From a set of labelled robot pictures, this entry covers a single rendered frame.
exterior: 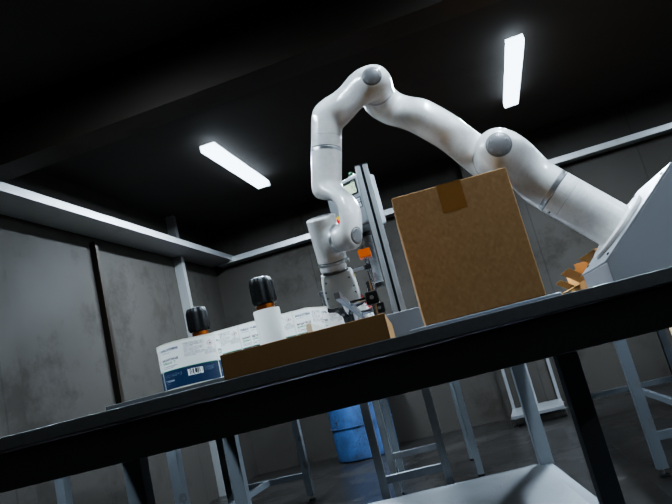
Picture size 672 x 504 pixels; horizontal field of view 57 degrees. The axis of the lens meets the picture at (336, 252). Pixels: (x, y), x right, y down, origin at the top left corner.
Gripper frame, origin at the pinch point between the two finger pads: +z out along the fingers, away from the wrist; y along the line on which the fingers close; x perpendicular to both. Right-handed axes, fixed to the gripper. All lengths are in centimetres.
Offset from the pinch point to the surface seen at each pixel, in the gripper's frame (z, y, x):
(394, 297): 4.6, -13.9, -32.2
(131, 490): 35, 80, -2
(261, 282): -13.6, 26.8, -24.5
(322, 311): 8, 14, -51
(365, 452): 228, 54, -372
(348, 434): 211, 66, -380
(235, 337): 6, 46, -41
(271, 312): -3.8, 25.7, -20.8
